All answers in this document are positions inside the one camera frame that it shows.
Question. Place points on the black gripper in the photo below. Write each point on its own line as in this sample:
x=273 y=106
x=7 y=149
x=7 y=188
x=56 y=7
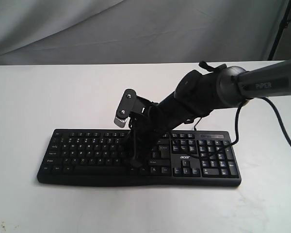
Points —
x=149 y=121

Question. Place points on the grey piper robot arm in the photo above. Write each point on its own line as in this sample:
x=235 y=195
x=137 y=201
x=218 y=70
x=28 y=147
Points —
x=196 y=95

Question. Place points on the black acer keyboard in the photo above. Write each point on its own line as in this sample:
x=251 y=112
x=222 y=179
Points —
x=97 y=158

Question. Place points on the grey backdrop cloth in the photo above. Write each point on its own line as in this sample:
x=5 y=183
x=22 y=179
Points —
x=53 y=32

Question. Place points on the black tripod stand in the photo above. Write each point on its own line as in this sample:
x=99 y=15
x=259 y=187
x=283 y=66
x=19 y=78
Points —
x=281 y=47

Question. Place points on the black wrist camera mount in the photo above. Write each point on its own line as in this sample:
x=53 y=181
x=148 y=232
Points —
x=125 y=106

